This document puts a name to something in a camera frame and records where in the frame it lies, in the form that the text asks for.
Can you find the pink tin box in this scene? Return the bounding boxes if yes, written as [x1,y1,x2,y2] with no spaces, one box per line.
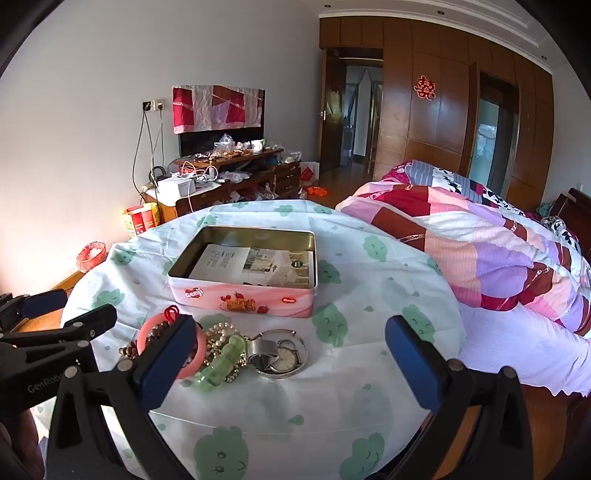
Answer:
[167,226,320,319]

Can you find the wooden door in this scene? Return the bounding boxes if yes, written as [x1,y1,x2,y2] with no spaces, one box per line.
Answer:
[318,48,345,174]

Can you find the white bed sheet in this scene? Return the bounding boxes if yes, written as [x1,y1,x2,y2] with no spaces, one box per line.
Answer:
[455,302,591,398]

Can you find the cloud print tablecloth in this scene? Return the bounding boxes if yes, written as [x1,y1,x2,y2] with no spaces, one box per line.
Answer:
[60,199,467,480]

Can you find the dark wooden headboard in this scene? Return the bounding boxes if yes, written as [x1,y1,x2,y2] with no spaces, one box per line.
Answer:
[551,187,591,259]

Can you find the hanging power cables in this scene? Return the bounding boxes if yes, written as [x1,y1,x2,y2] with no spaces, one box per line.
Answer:
[131,108,167,195]

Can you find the wooden television cabinet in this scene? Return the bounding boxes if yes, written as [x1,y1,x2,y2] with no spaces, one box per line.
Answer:
[141,147,302,220]

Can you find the black television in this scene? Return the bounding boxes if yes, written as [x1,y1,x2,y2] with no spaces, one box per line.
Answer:
[178,88,266,158]

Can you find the gold bead bracelet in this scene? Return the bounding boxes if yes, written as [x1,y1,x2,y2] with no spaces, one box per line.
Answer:
[198,337,252,384]

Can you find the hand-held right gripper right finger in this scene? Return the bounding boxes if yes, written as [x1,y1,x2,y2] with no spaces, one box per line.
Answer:
[385,315,550,480]

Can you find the red basket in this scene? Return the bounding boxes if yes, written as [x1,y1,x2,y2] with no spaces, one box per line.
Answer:
[76,241,108,273]

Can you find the green jade bracelet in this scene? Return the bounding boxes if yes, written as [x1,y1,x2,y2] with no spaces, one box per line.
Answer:
[193,335,247,393]

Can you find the patchwork quilt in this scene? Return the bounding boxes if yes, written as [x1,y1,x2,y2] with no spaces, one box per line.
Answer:
[335,159,591,340]

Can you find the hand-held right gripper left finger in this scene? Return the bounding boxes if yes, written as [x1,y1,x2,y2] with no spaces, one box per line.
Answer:
[44,315,207,480]

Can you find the pink bangle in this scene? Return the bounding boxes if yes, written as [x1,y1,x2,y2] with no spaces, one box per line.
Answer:
[137,311,207,380]

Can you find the white box appliance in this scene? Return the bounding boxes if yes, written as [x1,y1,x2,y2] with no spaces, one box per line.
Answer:
[157,176,197,200]

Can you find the wooden wardrobe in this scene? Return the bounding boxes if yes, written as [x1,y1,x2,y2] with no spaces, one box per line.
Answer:
[318,16,555,213]

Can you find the red yellow gift box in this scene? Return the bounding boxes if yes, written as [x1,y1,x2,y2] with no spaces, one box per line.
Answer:
[122,203,161,237]

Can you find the wooden bead bracelet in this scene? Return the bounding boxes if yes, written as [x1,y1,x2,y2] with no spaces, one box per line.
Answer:
[119,320,171,363]

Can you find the red paper wall decoration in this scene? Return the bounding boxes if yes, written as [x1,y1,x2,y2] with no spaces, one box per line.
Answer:
[414,76,437,101]

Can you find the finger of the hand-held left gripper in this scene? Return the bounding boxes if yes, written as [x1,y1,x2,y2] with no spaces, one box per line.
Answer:
[0,290,68,330]
[0,305,117,352]

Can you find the person's left forearm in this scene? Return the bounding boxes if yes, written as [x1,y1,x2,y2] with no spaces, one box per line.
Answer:
[0,406,45,480]

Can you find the printed paper booklet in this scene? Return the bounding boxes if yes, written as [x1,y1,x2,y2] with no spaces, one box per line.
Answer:
[188,244,315,291]

